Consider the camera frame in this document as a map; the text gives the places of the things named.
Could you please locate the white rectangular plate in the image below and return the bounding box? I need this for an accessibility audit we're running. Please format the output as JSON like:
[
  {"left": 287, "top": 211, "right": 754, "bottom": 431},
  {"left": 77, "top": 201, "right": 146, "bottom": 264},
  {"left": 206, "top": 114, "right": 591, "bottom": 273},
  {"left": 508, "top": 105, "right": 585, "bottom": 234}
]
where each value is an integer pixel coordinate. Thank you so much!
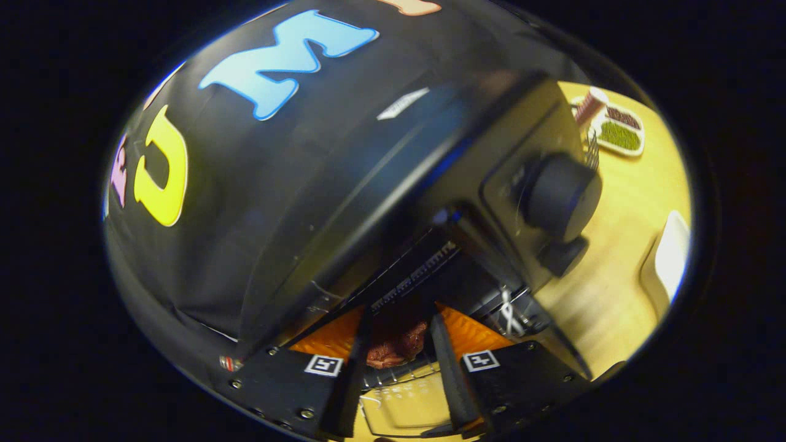
[{"left": 639, "top": 211, "right": 692, "bottom": 322}]

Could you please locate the white divided plate with beans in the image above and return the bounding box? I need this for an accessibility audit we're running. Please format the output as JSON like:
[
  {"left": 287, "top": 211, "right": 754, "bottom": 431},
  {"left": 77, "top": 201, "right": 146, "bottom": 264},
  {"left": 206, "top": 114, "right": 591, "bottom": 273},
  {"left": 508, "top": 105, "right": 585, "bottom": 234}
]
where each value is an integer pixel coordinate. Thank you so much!
[{"left": 586, "top": 103, "right": 646, "bottom": 158}]

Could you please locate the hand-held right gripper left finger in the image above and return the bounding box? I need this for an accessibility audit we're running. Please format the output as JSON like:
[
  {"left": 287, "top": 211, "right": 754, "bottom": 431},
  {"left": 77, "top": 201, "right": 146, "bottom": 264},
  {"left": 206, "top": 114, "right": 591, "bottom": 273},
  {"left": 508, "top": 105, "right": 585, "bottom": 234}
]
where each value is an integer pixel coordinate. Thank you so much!
[{"left": 212, "top": 306, "right": 373, "bottom": 441}]

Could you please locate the black electric oven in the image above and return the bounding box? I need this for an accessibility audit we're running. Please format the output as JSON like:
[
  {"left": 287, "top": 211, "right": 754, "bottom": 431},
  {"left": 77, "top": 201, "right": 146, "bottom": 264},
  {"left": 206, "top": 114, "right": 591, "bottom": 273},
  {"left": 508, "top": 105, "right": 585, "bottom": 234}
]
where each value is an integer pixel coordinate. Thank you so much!
[{"left": 236, "top": 69, "right": 605, "bottom": 440}]

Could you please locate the red-brown meat piece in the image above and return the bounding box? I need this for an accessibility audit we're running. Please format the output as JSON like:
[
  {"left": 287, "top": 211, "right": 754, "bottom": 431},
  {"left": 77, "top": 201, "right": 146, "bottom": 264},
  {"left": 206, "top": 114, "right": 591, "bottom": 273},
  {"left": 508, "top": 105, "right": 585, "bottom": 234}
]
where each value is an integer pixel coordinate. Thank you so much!
[{"left": 367, "top": 319, "right": 429, "bottom": 370}]

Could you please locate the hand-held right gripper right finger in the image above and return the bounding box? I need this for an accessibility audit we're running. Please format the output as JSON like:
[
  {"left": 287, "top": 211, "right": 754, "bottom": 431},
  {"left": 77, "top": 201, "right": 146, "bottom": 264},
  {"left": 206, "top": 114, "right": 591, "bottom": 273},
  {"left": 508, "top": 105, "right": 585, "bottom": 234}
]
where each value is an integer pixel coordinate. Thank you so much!
[{"left": 429, "top": 303, "right": 595, "bottom": 438}]

